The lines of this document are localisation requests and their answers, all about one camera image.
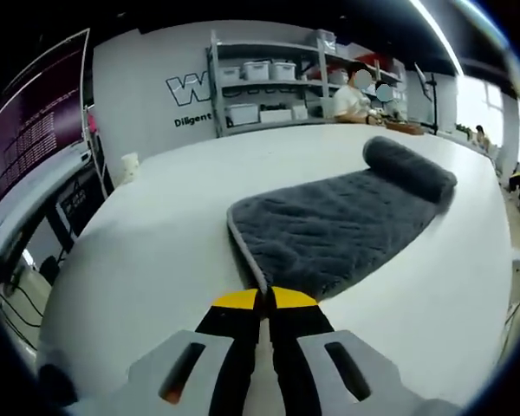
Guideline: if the white paper cup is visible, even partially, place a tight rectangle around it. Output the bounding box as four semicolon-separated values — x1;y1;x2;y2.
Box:
120;152;140;185

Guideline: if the black tripod stand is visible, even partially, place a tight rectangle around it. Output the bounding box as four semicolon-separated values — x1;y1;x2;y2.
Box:
413;62;442;136

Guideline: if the long ceiling light strip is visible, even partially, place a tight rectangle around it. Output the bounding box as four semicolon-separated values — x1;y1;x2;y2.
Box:
409;0;465;75

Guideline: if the grey metal shelving unit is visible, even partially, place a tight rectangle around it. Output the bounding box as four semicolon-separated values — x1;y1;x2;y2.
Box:
205;29;407;139

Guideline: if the dark grey towel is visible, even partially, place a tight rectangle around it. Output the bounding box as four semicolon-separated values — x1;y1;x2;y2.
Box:
226;135;458;302

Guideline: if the group of white storage boxes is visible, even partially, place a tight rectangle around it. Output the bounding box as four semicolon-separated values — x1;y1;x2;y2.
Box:
218;59;309;127

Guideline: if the brown wooden tray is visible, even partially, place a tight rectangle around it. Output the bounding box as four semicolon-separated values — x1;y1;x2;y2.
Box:
385;120;426;137

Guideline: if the large purple display screen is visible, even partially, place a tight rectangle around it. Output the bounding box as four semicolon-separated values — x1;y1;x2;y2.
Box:
0;28;91;220

